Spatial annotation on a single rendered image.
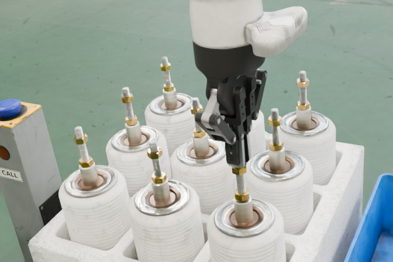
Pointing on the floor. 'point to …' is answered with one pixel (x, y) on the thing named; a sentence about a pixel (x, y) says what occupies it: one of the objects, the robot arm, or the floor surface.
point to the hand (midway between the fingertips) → (237, 148)
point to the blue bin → (375, 226)
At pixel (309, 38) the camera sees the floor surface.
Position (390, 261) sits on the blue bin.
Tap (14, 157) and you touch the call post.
